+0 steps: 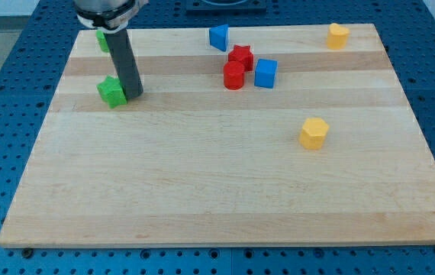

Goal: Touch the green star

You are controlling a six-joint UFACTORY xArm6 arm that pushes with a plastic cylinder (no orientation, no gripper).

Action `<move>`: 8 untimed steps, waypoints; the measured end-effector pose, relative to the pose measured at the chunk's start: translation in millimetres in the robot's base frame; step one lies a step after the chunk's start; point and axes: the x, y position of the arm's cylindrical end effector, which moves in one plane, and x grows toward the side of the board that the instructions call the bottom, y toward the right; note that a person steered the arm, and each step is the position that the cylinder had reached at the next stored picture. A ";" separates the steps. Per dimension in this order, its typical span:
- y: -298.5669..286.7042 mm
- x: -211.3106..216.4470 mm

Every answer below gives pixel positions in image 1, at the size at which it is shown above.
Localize red cylinder block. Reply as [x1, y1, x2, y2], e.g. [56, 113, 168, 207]
[223, 61, 245, 90]

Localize red star block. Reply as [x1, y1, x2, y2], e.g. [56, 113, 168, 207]
[228, 44, 254, 72]

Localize blue cube block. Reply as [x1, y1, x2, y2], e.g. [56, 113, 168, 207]
[254, 59, 278, 89]

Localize green star block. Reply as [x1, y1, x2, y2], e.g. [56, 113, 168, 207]
[96, 76, 127, 108]

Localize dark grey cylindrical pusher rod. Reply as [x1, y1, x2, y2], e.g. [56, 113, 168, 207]
[105, 28, 143, 100]

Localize yellow hexagon block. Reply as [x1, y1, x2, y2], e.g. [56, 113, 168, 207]
[298, 118, 330, 150]

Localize yellow heart block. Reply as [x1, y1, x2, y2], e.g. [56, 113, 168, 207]
[326, 23, 350, 50]

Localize green block behind rod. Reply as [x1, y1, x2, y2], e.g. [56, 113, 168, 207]
[95, 30, 110, 53]

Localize blue triangle block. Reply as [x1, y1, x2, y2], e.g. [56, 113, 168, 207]
[208, 24, 229, 52]

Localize blue perforated table plate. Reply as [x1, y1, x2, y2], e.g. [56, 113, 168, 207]
[0, 1, 435, 274]

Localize light wooden board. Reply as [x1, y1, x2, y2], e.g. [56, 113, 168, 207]
[0, 24, 435, 248]

